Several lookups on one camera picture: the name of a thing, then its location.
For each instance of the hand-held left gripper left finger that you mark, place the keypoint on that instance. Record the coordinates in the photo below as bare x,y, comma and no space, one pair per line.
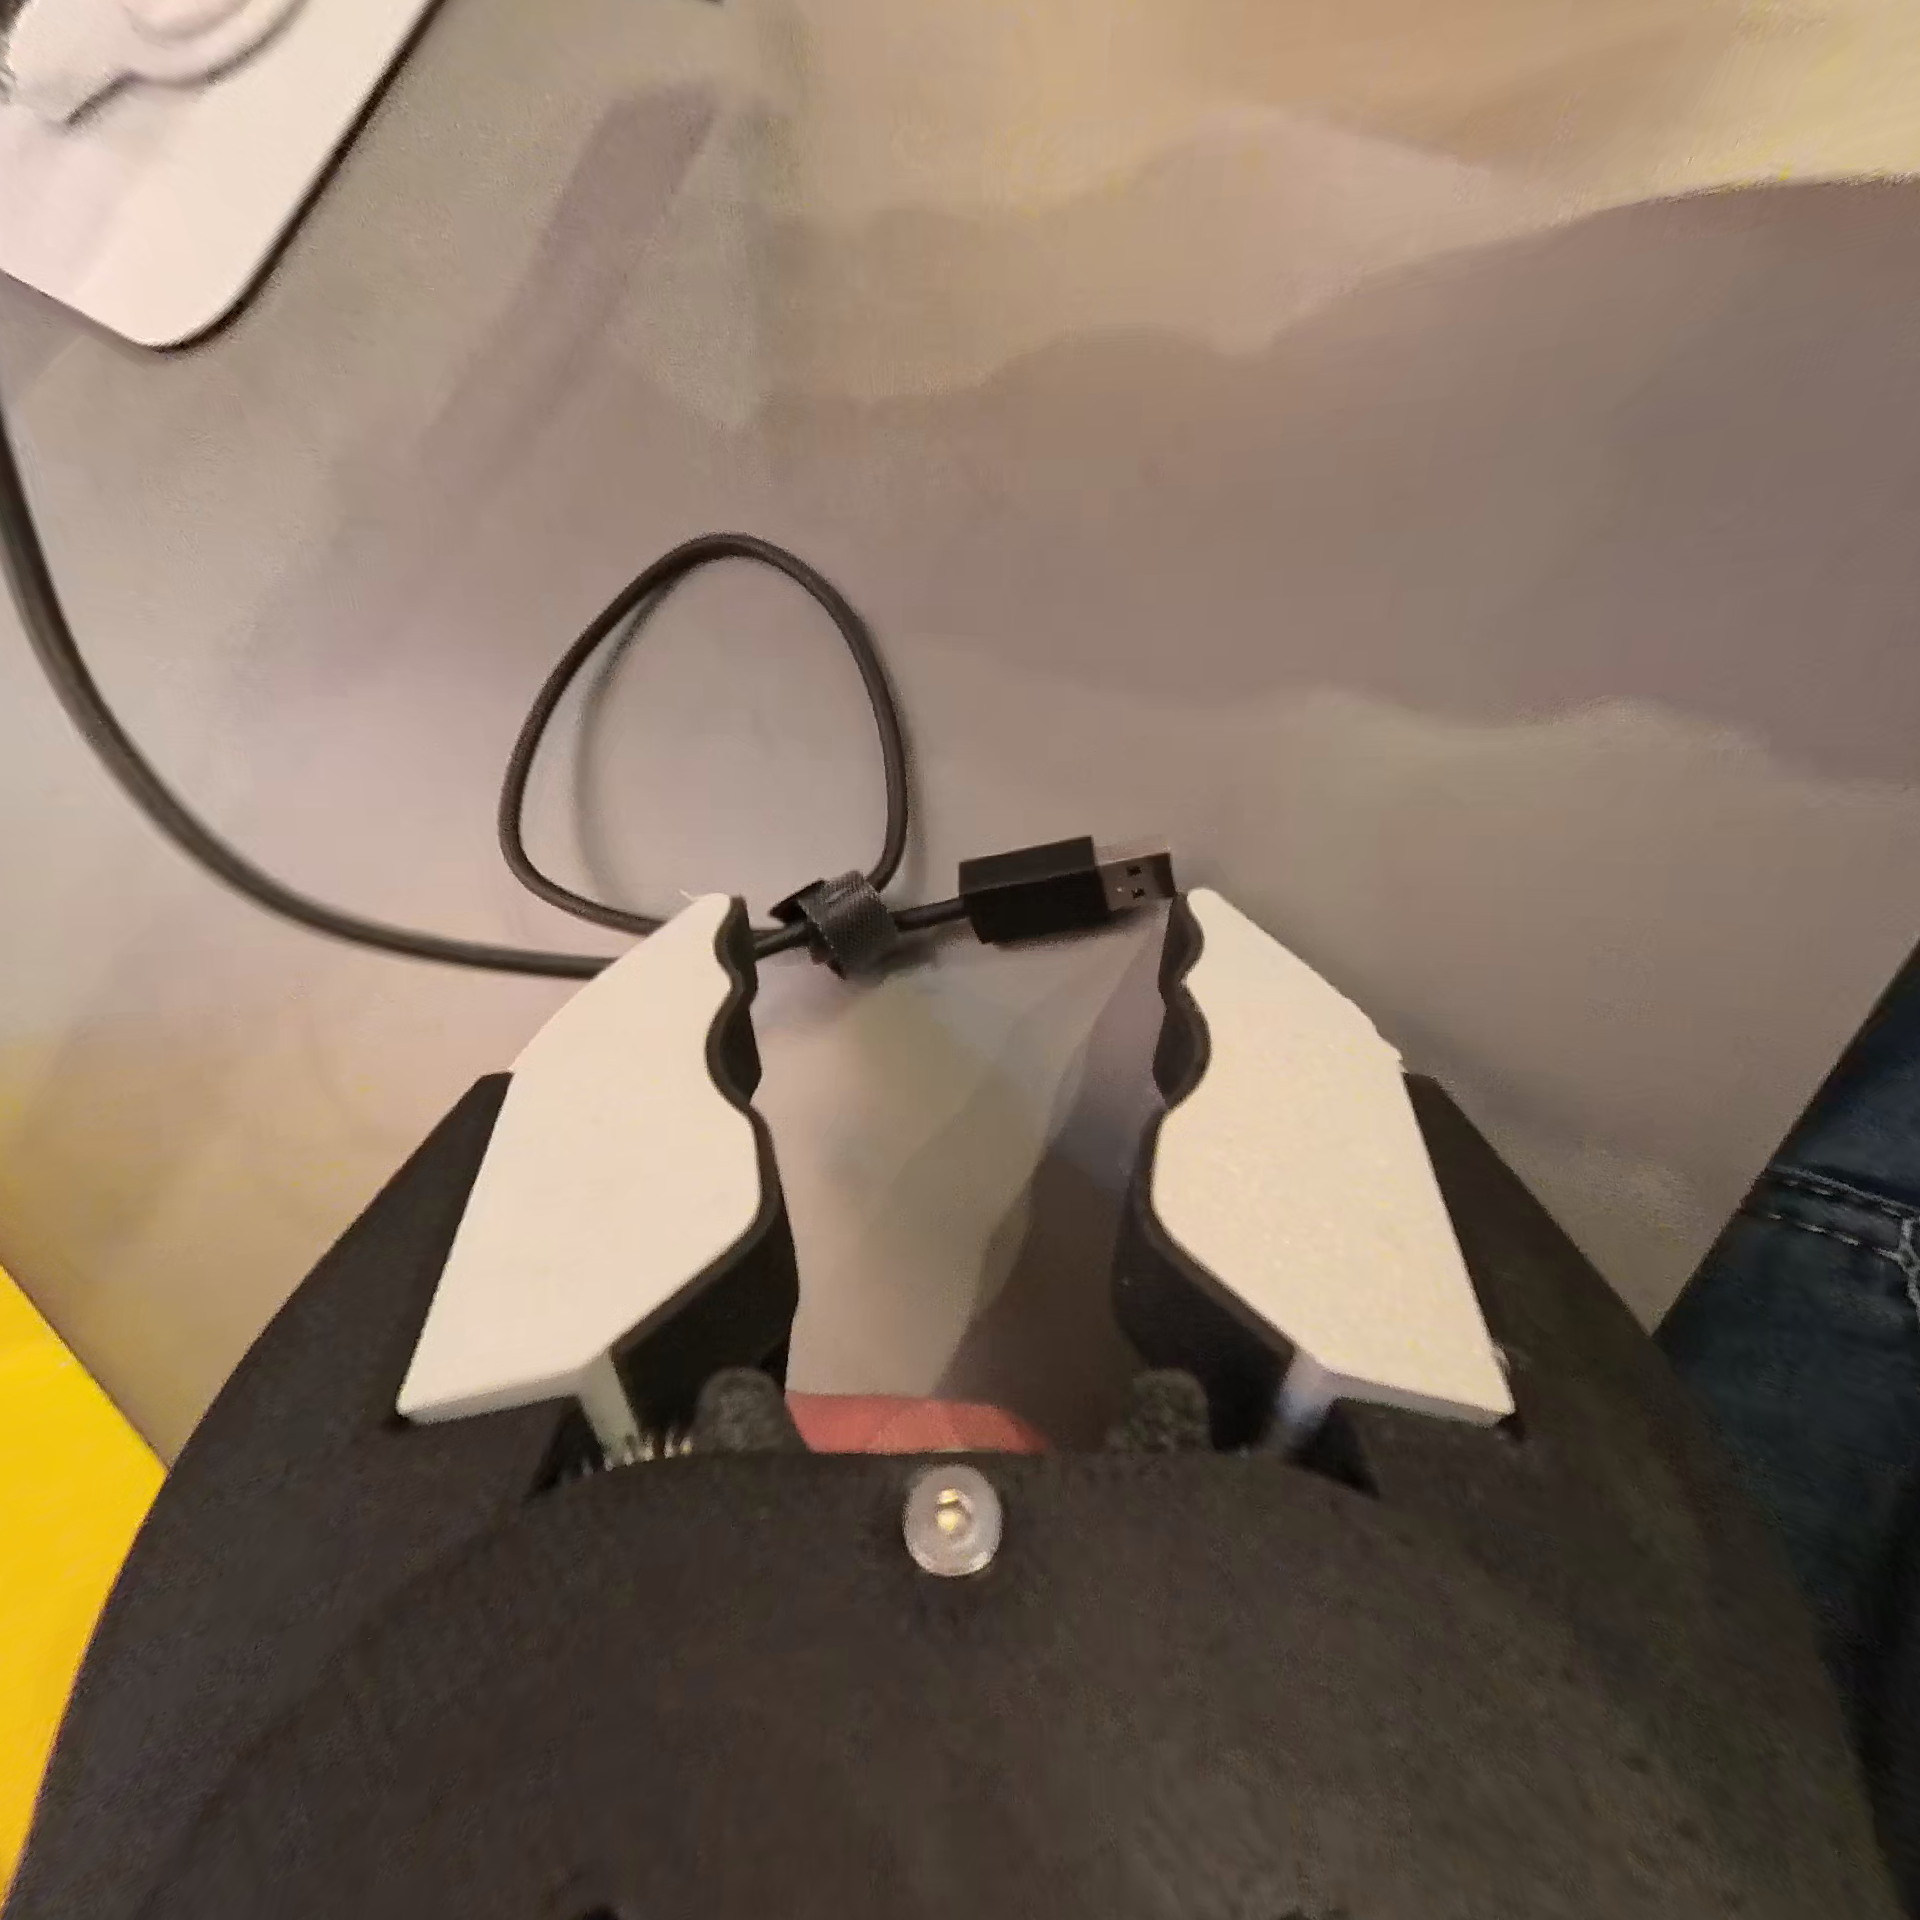
614,1184

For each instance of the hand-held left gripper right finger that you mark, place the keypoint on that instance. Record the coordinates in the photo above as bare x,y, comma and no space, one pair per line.
1318,1200

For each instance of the yellow plastic bin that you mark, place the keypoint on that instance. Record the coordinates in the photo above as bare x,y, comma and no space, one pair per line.
59,1499

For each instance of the person's jeans leg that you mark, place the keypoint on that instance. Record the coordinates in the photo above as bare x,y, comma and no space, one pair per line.
1800,1348

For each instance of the white stand with wooden board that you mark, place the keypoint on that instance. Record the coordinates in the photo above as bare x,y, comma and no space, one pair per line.
180,225

